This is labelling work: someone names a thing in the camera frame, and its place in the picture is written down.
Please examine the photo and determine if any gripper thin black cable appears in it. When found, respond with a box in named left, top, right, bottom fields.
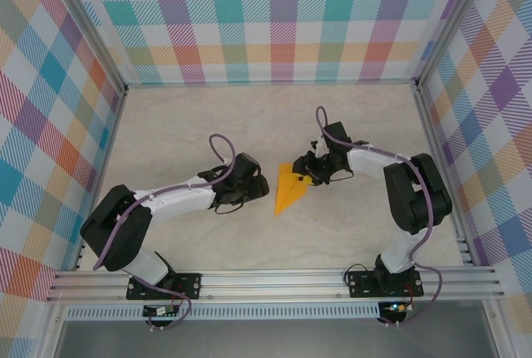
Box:
left=214, top=199, right=245, bottom=216
left=330, top=166, right=355, bottom=184

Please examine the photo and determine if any wide slotted aluminium beam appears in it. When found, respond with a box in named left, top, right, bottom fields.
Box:
left=45, top=268, right=506, bottom=303

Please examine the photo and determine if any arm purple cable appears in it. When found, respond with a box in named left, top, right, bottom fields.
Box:
left=91, top=133, right=242, bottom=332
left=315, top=105, right=442, bottom=328

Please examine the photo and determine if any orange paper sheet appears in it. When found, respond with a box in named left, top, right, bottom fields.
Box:
left=273, top=161, right=311, bottom=217

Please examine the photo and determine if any perforated metal cable tray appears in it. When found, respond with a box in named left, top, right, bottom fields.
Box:
left=64, top=306, right=382, bottom=321

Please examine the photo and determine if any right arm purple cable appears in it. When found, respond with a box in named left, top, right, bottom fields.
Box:
left=315, top=105, right=442, bottom=328

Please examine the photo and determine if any aluminium frame post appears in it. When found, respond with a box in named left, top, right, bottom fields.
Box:
left=49, top=0, right=128, bottom=97
left=415, top=0, right=495, bottom=93

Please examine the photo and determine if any left gripper thin black cable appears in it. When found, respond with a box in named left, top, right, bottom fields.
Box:
left=214, top=199, right=245, bottom=216

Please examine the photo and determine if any small slotted metal bracket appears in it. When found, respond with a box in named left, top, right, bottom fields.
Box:
left=456, top=236, right=474, bottom=267

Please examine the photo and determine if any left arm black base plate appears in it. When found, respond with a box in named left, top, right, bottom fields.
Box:
left=126, top=271, right=204, bottom=301

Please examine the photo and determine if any right gripper thin black cable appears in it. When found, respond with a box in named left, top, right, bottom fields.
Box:
left=330, top=166, right=355, bottom=184

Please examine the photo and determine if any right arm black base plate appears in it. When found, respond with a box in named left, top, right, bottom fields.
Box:
left=347, top=269, right=425, bottom=299

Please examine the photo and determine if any grey metal sheet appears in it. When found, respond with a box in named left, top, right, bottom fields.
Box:
left=53, top=319, right=500, bottom=358

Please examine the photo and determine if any aluminium frame rail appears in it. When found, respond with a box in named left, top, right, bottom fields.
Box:
left=72, top=86, right=128, bottom=272
left=413, top=83, right=477, bottom=267

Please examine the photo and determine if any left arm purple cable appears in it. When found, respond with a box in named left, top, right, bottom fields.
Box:
left=91, top=133, right=242, bottom=332

